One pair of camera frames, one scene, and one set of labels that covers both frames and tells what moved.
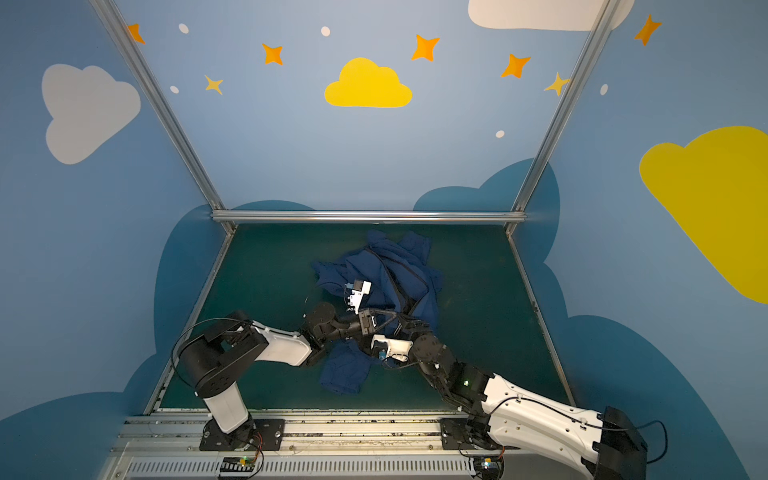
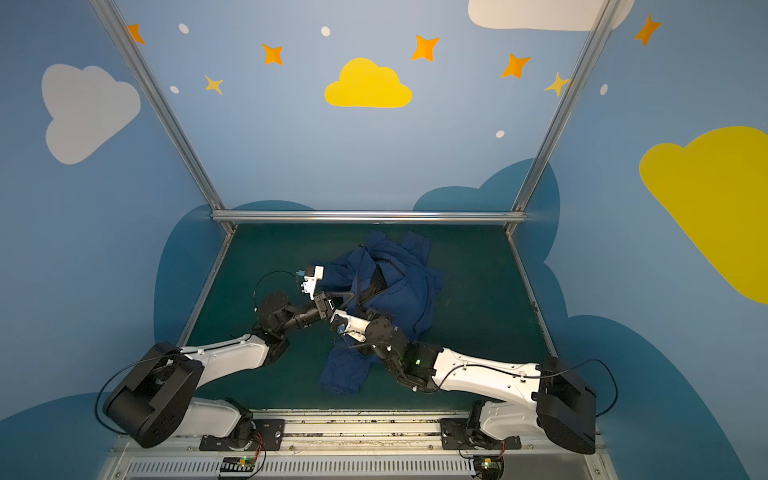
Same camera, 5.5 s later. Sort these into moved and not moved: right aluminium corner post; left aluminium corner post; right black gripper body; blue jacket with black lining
Moved: right black gripper body
Not moved: right aluminium corner post; blue jacket with black lining; left aluminium corner post
